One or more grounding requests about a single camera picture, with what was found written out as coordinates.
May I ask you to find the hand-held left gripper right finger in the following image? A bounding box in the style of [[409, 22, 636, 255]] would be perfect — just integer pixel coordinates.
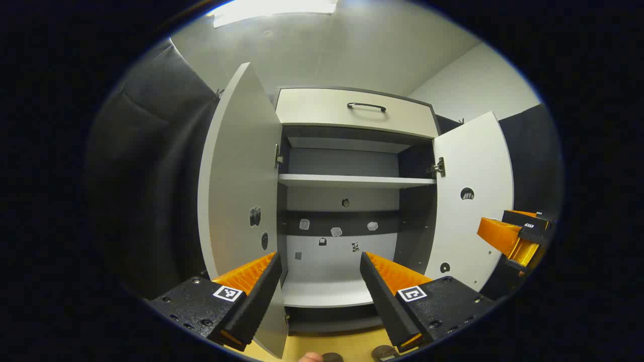
[[359, 250, 498, 353]]

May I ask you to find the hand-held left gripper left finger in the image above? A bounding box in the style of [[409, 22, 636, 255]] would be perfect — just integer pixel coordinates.
[[147, 251, 283, 352]]

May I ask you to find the white and grey shoe cabinet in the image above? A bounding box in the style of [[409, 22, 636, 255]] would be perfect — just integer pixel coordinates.
[[274, 86, 443, 336]]

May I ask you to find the white cabinet shelf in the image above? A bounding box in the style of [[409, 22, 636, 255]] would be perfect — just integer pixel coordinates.
[[278, 173, 437, 190]]

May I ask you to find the white cabinet drawer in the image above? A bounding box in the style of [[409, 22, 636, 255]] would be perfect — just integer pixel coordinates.
[[275, 88, 441, 139]]

